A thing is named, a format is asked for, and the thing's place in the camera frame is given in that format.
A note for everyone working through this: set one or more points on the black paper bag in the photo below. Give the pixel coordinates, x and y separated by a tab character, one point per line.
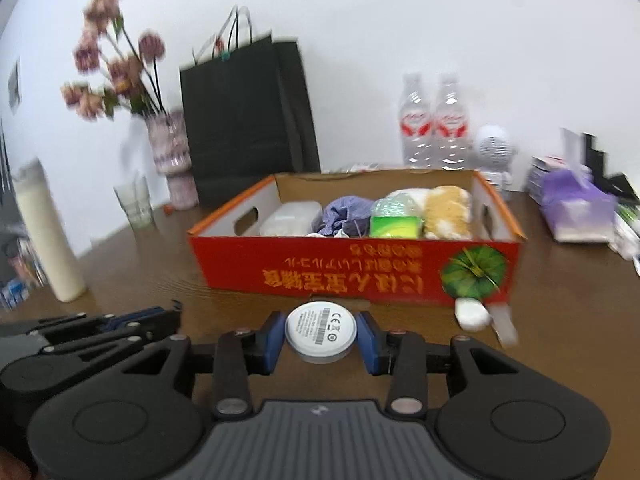
247	111

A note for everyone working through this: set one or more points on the pink speckled vase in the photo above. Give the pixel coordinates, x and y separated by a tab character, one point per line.
171	157

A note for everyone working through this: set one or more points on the purple cloth in box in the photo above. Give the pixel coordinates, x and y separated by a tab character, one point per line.
348	216

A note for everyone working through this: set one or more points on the left water bottle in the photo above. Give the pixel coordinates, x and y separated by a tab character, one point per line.
415	124

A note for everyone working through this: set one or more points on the purple tissue pack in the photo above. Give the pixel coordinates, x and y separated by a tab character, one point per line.
575	210

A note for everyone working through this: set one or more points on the small white oval case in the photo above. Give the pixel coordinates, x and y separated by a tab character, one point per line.
471	314

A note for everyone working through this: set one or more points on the yellow sponge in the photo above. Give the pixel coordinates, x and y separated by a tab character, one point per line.
448	213

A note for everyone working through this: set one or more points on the dried pink flowers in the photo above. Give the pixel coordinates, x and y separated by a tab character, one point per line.
129	67

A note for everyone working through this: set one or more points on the white round robot speaker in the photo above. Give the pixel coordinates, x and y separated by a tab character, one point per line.
493	152

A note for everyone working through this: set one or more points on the cream thermos bottle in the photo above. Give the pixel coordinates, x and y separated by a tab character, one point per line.
44	227

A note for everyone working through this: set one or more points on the translucent plastic container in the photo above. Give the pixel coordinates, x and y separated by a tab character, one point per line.
293	219

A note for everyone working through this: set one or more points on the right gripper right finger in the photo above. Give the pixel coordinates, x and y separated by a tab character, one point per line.
404	356

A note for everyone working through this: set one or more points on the right water bottle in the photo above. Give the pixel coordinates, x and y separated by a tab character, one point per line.
451	121

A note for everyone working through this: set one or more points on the red cardboard box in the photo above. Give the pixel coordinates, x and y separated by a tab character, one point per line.
234	256

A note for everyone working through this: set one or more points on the green sponge pack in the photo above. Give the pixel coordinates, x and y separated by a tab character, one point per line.
398	215

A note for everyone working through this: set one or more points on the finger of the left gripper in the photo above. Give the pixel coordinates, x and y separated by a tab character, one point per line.
153	319
84	336

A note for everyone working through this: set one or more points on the round white tin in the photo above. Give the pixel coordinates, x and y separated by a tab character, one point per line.
321	332

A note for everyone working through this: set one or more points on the clear plastic piece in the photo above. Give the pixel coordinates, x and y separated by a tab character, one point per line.
502	324

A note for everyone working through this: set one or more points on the water bottle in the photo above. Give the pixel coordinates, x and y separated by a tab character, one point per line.
415	124
451	121

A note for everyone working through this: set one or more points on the clear drinking glass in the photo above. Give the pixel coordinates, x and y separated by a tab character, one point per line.
134	199

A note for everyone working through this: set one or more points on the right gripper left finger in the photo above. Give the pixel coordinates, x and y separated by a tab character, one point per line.
233	358

